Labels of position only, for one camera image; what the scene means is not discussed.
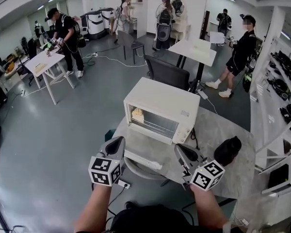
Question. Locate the white power strip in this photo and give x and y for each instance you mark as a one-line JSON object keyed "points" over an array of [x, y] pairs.
{"points": [[23, 92], [244, 222], [124, 184]]}

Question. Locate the dark brown jug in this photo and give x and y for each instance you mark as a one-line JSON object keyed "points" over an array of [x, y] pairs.
{"points": [[228, 150]]}

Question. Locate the black office chair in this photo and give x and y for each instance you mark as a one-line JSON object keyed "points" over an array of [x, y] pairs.
{"points": [[167, 71]]}

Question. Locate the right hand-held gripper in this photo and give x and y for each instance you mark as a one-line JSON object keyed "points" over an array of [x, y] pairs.
{"points": [[207, 176]]}

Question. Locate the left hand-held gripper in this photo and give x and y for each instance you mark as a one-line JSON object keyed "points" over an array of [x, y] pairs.
{"points": [[101, 171]]}

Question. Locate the person's black shirt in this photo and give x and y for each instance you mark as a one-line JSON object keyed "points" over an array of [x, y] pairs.
{"points": [[148, 220]]}

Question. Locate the white machine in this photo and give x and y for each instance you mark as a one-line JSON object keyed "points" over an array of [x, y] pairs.
{"points": [[108, 17], [93, 23]]}

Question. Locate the paper cup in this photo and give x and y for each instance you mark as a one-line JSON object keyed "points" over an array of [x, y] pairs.
{"points": [[48, 53]]}

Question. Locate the white toaster oven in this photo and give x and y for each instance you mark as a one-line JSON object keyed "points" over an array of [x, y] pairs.
{"points": [[165, 96]]}

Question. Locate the person's left forearm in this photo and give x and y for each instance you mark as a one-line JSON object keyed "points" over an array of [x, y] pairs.
{"points": [[94, 207]]}

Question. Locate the grey marble table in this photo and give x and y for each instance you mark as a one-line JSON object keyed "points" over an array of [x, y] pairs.
{"points": [[213, 135]]}

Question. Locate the person's right forearm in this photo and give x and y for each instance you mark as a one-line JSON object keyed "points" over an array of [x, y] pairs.
{"points": [[208, 210]]}

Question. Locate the person's black shoe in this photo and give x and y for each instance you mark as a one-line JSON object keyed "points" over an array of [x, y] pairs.
{"points": [[130, 204]]}

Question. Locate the white shelf rack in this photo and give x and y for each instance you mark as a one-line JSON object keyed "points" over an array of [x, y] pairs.
{"points": [[271, 110]]}

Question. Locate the white standing desk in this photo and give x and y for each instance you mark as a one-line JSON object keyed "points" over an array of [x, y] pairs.
{"points": [[194, 52]]}

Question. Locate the grey dining chair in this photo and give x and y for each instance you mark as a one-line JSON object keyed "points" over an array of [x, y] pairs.
{"points": [[128, 40]]}

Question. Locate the white wooden table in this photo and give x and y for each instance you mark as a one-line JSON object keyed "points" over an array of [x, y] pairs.
{"points": [[43, 62]]}

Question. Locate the sliced bread loaf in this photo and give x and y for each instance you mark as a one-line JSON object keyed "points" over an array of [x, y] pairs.
{"points": [[138, 115]]}

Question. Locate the grey round chair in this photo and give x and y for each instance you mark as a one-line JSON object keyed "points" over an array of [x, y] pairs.
{"points": [[141, 172]]}

